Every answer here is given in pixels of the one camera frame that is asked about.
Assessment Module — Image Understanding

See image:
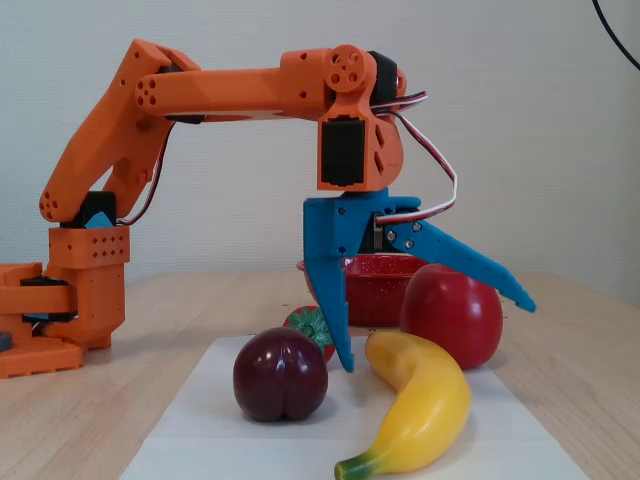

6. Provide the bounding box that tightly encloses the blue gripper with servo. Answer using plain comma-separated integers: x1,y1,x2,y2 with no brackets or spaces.
302,187,538,374

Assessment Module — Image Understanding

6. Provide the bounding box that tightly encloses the yellow plastic banana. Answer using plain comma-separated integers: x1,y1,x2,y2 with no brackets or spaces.
333,330,474,480

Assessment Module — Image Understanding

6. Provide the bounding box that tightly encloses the red speckled bowl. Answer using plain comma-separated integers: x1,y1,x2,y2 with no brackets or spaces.
295,253,431,328

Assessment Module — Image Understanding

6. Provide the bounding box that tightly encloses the red plastic apple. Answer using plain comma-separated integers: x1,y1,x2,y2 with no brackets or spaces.
399,263,505,371

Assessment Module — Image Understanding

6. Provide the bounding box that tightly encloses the red plastic strawberry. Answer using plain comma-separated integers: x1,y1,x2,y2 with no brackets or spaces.
283,305,337,365

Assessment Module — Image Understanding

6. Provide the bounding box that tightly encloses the dark purple plastic plum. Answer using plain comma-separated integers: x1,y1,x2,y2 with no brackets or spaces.
232,327,330,424

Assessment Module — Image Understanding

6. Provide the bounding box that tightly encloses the white paper sheet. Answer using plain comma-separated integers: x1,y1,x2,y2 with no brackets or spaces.
119,332,591,480

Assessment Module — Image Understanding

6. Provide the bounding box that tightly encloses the white red gripper servo cable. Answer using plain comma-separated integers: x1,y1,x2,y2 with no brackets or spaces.
369,91,460,224

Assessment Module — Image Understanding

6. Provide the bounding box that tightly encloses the white red arm servo cable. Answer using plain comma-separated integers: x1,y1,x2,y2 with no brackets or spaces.
118,119,176,226

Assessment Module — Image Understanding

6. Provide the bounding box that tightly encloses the black hanging cable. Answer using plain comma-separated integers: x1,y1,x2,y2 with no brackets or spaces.
592,0,640,71

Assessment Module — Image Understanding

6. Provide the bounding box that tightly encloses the orange robot base mount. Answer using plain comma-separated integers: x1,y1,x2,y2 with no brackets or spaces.
0,262,84,379

